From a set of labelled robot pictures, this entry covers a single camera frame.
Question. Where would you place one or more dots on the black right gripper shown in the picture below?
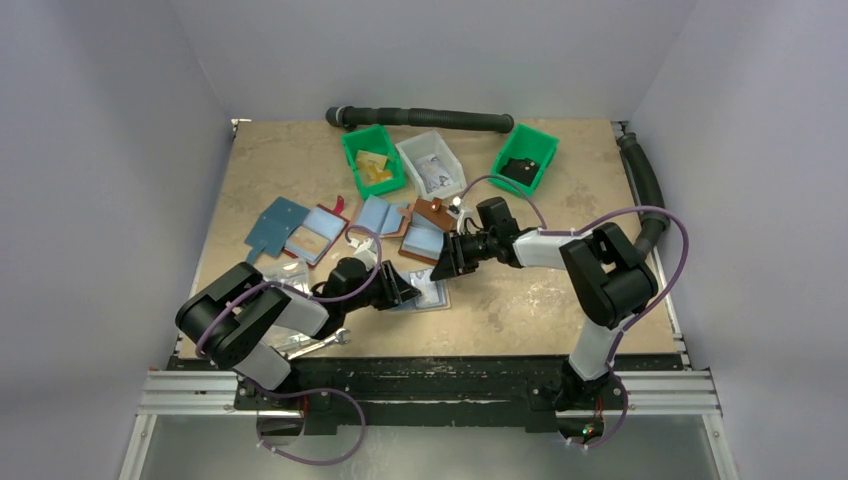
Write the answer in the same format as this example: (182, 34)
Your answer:
(456, 250)

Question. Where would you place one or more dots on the aluminium frame rail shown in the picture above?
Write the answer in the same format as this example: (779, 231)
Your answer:
(464, 393)

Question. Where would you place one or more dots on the clear plastic box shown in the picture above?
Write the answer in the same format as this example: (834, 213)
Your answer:
(294, 273)

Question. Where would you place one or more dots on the silver wrench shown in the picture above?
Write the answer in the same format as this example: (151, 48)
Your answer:
(339, 337)

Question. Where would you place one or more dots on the gold card upper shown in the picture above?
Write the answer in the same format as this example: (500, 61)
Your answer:
(364, 158)

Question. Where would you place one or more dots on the white translucent plastic bin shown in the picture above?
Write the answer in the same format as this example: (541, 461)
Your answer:
(431, 142)

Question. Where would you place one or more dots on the red open card holder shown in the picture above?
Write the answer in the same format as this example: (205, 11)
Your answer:
(318, 232)

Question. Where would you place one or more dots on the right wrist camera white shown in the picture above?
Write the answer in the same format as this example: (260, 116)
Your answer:
(460, 212)

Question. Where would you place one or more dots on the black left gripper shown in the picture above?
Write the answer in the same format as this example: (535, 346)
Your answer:
(395, 289)

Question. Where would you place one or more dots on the pink open card holder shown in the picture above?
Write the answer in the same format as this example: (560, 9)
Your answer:
(384, 218)

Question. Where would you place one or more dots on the brown open card holder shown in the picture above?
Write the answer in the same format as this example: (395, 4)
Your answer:
(425, 222)

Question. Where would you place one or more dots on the blue card holder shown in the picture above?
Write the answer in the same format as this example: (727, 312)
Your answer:
(273, 227)

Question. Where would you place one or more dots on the small green plastic bin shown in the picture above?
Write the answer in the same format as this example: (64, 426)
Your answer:
(525, 142)

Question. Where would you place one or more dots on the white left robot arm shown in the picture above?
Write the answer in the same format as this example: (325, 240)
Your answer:
(229, 319)

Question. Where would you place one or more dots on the large green plastic bin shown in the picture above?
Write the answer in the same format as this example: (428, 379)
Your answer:
(374, 139)

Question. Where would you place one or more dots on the cream card holder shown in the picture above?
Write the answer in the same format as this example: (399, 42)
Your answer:
(409, 306)

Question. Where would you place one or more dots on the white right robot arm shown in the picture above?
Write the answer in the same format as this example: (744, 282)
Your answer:
(610, 278)

